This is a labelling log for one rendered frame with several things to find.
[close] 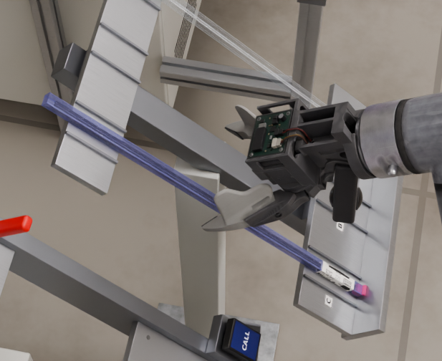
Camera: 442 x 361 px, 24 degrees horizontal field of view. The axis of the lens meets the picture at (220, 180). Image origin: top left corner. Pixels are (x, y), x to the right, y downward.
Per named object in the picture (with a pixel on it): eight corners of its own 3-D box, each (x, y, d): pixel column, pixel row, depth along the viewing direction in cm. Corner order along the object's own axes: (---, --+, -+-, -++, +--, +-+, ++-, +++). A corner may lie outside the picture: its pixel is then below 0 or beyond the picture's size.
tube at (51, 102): (358, 288, 137) (364, 286, 136) (357, 297, 136) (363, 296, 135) (44, 95, 111) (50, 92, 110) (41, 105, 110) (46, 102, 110)
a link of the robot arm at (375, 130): (429, 125, 107) (421, 193, 103) (389, 132, 110) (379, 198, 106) (398, 84, 102) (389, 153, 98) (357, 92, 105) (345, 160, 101)
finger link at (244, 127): (220, 84, 118) (271, 107, 111) (247, 114, 122) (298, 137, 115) (203, 106, 118) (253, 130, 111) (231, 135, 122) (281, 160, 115)
